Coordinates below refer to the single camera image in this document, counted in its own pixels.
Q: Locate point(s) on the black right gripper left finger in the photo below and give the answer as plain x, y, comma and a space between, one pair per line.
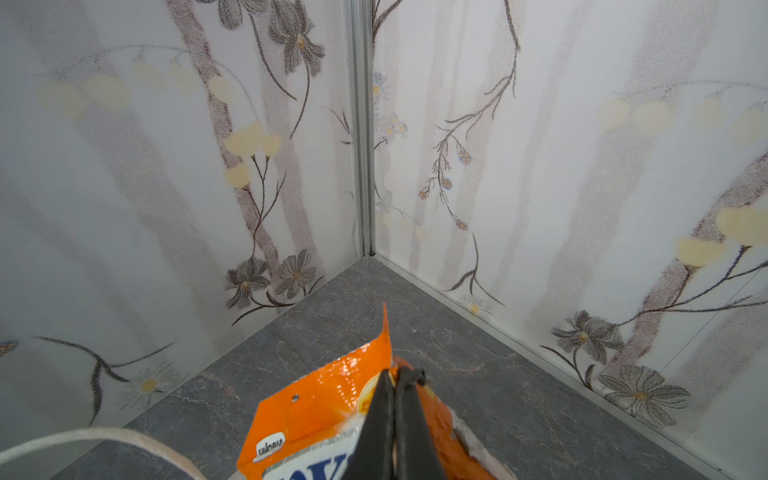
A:
372, 458

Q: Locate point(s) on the orange white snack packet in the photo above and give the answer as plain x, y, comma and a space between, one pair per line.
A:
310, 428

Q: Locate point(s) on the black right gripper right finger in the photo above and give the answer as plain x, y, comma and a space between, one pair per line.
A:
424, 444

